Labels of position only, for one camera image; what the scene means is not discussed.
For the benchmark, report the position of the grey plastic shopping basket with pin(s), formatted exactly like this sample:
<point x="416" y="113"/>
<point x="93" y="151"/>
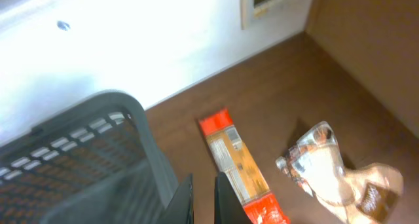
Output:
<point x="96" y="162"/>

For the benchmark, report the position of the white rice pouch right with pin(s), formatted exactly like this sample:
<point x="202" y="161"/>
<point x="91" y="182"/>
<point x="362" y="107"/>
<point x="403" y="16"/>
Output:
<point x="363" y="196"/>

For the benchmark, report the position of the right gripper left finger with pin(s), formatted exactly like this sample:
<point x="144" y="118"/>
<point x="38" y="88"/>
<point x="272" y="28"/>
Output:
<point x="180" y="210"/>

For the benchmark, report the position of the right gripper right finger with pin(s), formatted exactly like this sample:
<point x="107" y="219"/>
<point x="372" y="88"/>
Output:
<point x="228" y="209"/>

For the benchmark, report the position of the orange spaghetti pasta packet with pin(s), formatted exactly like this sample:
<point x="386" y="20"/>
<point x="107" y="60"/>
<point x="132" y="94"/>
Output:
<point x="233" y="158"/>

